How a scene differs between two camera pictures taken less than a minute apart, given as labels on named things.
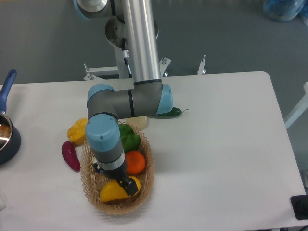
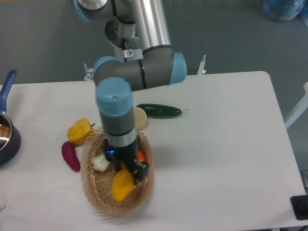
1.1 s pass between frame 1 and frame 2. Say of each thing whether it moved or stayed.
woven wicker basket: stayed
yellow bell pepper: stayed
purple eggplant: stayed
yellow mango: moved
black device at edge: stayed
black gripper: moved
